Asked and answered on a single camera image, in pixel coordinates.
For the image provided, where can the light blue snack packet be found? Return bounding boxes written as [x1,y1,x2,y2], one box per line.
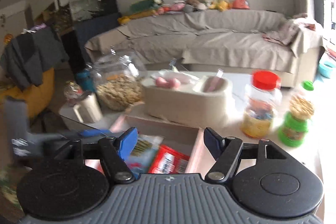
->
[125,134,164,179]

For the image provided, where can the red snack packet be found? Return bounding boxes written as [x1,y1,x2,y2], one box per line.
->
[148,145,190,174]

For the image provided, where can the white mug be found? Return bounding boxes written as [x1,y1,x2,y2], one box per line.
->
[72,91,103,123]

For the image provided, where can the pink cardboard box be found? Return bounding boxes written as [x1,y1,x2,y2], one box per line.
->
[86,104,203,173]

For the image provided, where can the small glass jar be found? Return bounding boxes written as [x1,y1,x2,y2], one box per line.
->
[63,81,83,106]

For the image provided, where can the teal bottle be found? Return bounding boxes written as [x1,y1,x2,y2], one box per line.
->
[75,69,96,93]

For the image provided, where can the large glass cookie jar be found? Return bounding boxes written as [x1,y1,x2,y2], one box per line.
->
[91,50,147,111]

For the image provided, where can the red lid plastic jar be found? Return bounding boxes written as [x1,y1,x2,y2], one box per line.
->
[240,71,282,139]

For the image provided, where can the green candy dispenser jar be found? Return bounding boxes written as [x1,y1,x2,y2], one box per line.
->
[278,94,314,147]

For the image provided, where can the beige tissue box organizer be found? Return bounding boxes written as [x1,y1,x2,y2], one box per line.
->
[141,71,234,128]

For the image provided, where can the dark grey clothes pile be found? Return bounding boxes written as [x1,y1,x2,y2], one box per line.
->
[1,27,68,91]

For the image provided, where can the grey covered sofa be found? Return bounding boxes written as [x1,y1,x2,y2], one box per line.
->
[85,9,325,88]

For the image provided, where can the teal plastic basin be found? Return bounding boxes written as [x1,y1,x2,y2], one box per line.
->
[318,61,335,79]

